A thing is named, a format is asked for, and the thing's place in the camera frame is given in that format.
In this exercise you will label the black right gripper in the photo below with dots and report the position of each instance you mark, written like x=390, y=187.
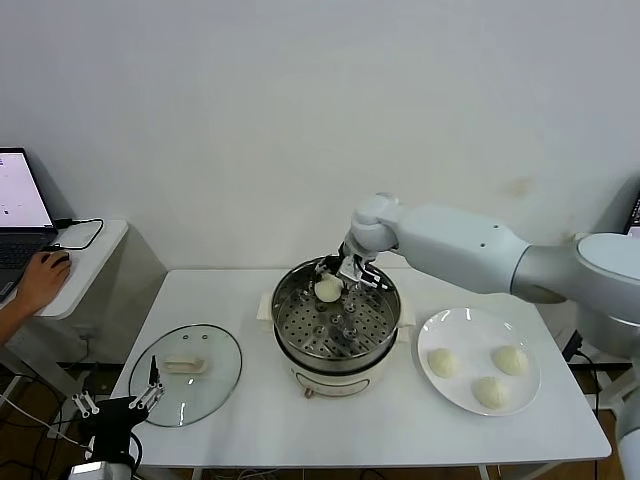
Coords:
x=352, y=267

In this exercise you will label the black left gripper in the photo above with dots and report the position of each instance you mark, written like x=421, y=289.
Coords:
x=115, y=425

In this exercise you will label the white steamed baozi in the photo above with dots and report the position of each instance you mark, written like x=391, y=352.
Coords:
x=510, y=360
x=444, y=363
x=327, y=291
x=491, y=393

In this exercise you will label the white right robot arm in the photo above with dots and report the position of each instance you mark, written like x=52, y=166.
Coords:
x=465, y=250

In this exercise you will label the person's bare forearm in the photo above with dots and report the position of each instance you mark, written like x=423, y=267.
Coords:
x=11, y=322

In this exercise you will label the stainless steel steamer basket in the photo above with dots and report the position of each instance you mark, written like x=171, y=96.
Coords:
x=305, y=330

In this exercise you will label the person's bare hand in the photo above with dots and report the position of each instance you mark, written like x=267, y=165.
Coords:
x=42, y=285

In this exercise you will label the white side table with mouse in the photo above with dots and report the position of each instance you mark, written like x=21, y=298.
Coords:
x=85, y=280

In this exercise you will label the white round plate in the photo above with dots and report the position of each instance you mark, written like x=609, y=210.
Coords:
x=480, y=330

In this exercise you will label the black computer mouse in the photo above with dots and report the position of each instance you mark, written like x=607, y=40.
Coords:
x=61, y=256

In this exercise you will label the dark laptop with pale screen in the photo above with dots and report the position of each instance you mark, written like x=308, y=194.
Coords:
x=17, y=200

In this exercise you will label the white wall socket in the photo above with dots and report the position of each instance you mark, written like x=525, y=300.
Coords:
x=85, y=336

